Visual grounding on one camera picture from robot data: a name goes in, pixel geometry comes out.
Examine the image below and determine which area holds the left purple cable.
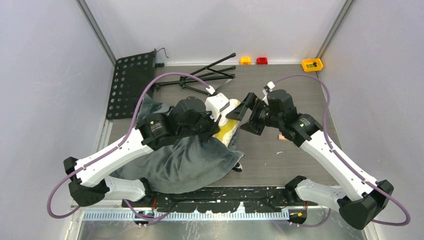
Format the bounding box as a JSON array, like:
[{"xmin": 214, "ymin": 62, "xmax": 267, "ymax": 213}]
[{"xmin": 46, "ymin": 72, "xmax": 216, "ymax": 228}]

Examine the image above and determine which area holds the aluminium rail with ruler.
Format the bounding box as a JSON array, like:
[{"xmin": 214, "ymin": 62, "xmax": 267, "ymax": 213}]
[{"xmin": 67, "ymin": 185, "xmax": 374, "ymax": 222}]

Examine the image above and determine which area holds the yellow toy block with knob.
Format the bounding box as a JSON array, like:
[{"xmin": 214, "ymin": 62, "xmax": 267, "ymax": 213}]
[{"xmin": 301, "ymin": 58, "xmax": 324, "ymax": 73}]

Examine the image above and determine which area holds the peach wooden block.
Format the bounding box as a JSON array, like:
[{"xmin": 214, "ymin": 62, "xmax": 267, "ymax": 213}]
[{"xmin": 278, "ymin": 134, "xmax": 287, "ymax": 141}]

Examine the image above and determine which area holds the orange toy brick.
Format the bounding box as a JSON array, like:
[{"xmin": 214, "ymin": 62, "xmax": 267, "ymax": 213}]
[{"xmin": 240, "ymin": 56, "xmax": 252, "ymax": 65}]

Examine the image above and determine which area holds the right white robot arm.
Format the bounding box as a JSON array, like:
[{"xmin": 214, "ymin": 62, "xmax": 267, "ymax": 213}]
[{"xmin": 226, "ymin": 89, "xmax": 394, "ymax": 230}]

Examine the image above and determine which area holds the grey fluffy pillowcase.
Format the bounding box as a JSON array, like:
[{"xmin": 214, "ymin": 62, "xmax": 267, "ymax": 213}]
[{"xmin": 109, "ymin": 94, "xmax": 245, "ymax": 195}]

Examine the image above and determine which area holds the black folding tripod stand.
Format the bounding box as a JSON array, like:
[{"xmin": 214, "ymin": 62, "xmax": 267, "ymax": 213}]
[{"xmin": 152, "ymin": 52, "xmax": 236, "ymax": 95}]

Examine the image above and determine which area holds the red toy brick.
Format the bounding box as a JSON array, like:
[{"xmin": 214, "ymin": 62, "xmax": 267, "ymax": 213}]
[{"xmin": 256, "ymin": 57, "xmax": 268, "ymax": 65}]

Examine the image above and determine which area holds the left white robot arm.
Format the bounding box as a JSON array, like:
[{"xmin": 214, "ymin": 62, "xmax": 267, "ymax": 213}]
[{"xmin": 63, "ymin": 93, "xmax": 240, "ymax": 207}]

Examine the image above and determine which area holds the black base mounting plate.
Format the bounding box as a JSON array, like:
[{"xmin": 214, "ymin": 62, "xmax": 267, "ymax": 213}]
[{"xmin": 130, "ymin": 186, "xmax": 306, "ymax": 214}]

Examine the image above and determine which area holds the black perforated music stand tray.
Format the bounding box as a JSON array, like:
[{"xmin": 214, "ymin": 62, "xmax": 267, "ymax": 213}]
[{"xmin": 105, "ymin": 49, "xmax": 157, "ymax": 120}]

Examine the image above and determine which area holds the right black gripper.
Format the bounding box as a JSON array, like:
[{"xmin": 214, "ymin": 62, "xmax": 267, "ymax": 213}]
[{"xmin": 226, "ymin": 92, "xmax": 283, "ymax": 136}]

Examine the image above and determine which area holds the white yellow black pillow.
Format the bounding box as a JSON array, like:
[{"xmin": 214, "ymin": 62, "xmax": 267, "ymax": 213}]
[{"xmin": 214, "ymin": 98, "xmax": 241, "ymax": 153}]

